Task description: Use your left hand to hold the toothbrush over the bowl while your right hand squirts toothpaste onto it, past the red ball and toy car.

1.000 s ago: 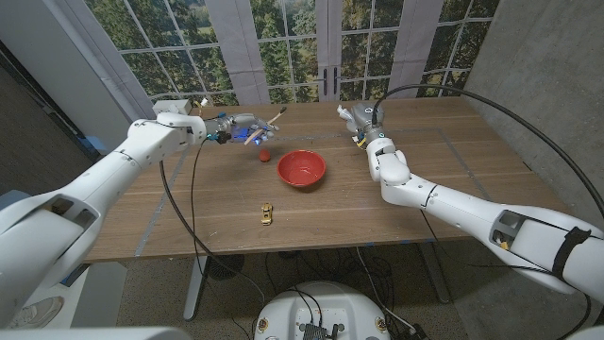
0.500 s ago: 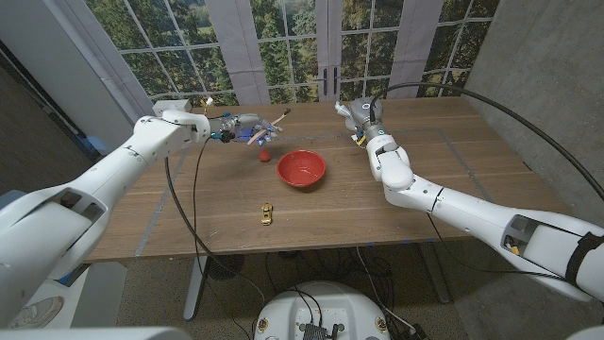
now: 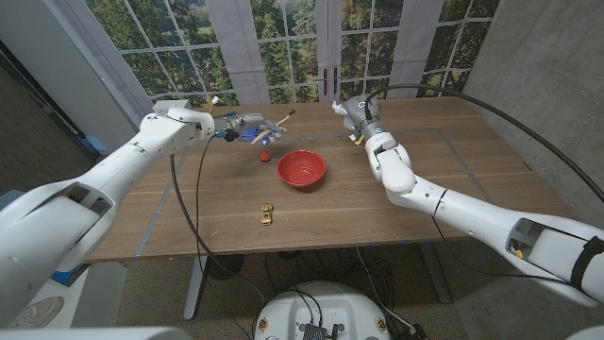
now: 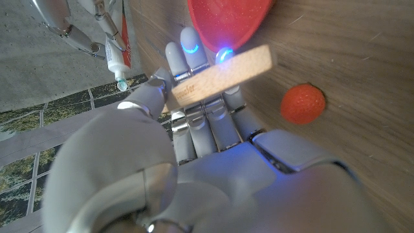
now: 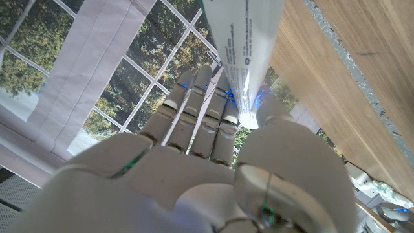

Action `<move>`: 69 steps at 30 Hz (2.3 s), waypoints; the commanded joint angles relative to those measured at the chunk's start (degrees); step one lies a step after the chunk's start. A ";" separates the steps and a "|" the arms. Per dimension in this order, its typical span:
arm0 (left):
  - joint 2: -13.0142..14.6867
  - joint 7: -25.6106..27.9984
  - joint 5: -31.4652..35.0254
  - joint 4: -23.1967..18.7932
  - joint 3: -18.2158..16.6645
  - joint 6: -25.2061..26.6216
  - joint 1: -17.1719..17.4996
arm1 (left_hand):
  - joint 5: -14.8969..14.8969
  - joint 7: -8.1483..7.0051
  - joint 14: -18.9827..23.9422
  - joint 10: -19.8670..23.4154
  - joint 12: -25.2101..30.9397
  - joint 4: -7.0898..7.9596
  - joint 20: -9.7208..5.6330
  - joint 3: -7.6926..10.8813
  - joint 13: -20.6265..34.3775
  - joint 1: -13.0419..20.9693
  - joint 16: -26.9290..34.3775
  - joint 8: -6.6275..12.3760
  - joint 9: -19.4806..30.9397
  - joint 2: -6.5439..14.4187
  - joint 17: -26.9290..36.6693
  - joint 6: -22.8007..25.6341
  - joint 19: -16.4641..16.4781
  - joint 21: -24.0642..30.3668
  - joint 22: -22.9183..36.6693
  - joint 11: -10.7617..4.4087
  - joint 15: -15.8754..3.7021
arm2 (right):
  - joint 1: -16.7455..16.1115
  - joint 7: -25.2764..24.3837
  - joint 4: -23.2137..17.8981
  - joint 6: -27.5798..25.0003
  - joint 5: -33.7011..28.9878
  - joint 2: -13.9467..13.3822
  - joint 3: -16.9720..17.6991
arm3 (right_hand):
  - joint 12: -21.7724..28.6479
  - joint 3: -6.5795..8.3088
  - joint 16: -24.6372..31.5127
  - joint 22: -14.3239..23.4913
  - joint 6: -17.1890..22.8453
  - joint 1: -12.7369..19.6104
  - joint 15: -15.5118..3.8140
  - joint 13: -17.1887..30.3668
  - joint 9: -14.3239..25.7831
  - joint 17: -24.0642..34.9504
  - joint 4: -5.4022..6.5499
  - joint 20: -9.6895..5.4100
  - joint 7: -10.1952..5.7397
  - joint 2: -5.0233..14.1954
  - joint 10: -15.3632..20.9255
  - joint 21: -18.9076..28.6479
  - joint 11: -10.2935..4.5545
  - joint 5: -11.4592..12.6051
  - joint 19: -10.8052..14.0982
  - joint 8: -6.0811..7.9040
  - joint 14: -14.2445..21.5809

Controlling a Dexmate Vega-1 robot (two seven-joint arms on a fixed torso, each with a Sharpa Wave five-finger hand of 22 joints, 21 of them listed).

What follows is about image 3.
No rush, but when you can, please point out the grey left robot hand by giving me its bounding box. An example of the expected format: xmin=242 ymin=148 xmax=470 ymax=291
xmin=214 ymin=112 xmax=288 ymax=145

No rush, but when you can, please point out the wooden toothbrush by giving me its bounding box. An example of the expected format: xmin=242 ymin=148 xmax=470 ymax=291
xmin=250 ymin=109 xmax=297 ymax=145

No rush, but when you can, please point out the red bowl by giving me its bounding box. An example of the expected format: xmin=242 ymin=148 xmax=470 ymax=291
xmin=276 ymin=149 xmax=327 ymax=188

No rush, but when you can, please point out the printed window backdrop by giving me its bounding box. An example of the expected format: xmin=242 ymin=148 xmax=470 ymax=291
xmin=60 ymin=0 xmax=501 ymax=108

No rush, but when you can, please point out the white power strip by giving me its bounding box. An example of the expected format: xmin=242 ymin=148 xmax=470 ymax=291
xmin=152 ymin=98 xmax=193 ymax=114

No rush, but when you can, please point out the black round fan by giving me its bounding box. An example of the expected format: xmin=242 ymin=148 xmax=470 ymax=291
xmin=207 ymin=254 xmax=245 ymax=282

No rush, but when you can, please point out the white table leg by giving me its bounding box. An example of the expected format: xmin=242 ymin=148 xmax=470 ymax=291
xmin=419 ymin=243 xmax=454 ymax=303
xmin=182 ymin=255 xmax=209 ymax=322

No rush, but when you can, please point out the white robot torso base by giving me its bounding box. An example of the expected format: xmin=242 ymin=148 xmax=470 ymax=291
xmin=253 ymin=280 xmax=391 ymax=340

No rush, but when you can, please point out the blue chair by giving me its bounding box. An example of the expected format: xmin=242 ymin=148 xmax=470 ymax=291
xmin=0 ymin=189 xmax=23 ymax=207

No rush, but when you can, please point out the white shoe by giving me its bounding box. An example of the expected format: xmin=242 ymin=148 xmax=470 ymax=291
xmin=7 ymin=296 xmax=65 ymax=330

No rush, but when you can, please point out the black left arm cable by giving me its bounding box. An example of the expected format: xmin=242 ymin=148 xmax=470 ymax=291
xmin=169 ymin=136 xmax=268 ymax=303

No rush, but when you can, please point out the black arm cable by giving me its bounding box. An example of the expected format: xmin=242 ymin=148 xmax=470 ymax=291
xmin=169 ymin=136 xmax=268 ymax=303
xmin=363 ymin=83 xmax=604 ymax=204

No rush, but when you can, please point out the white floor cable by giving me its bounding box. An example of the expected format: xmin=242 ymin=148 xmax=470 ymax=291
xmin=356 ymin=247 xmax=416 ymax=332

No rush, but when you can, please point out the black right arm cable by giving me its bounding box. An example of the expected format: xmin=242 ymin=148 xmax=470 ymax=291
xmin=363 ymin=83 xmax=604 ymax=204

